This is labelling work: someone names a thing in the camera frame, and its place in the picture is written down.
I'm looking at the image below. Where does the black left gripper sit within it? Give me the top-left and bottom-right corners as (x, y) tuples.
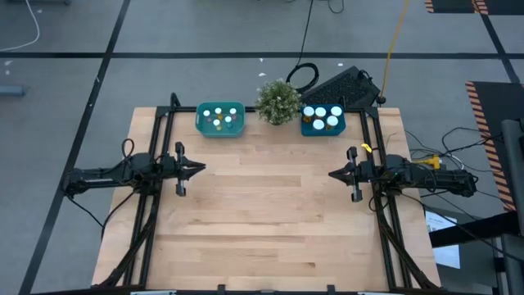
(160, 141), (207, 197)

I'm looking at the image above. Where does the grey floor bar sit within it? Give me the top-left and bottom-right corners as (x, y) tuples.
(0, 85), (26, 98)

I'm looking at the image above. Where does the black coiled cable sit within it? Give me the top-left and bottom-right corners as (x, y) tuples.
(285, 0), (320, 94)

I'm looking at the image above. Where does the white paper sheet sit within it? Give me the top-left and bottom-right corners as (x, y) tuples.
(424, 209), (462, 270)

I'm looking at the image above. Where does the black hazard-striped floor mat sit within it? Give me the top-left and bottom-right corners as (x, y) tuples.
(465, 80), (524, 213)
(424, 0), (524, 16)

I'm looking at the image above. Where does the small potted green plant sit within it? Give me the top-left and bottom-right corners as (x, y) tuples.
(255, 79), (303, 127)

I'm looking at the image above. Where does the yellow cable connector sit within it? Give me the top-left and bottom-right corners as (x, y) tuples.
(413, 154), (442, 170)

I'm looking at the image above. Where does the blue plastic bin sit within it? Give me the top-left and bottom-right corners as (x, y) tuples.
(300, 102), (347, 137)

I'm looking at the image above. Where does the yellow hanging cable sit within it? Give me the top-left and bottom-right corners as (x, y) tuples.
(378, 0), (412, 103)

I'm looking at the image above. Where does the grey metal post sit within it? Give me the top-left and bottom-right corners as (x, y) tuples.
(499, 119), (524, 295)

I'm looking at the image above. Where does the teal plastic bin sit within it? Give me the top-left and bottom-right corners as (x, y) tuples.
(195, 101), (246, 138)

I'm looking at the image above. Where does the black metal beam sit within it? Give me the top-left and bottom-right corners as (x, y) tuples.
(428, 211), (521, 249)

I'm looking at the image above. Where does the black metal table frame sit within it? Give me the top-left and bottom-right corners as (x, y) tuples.
(93, 93), (441, 294)

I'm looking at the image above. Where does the white floor cable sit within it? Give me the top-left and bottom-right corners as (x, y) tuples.
(0, 0), (41, 53)

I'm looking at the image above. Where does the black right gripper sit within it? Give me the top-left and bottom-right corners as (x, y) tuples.
(328, 146), (377, 203)

